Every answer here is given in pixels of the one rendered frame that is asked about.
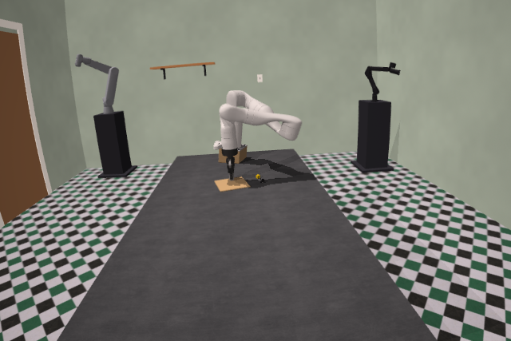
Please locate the peach flat mat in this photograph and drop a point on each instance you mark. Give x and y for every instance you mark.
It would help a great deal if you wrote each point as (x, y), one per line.
(227, 185)

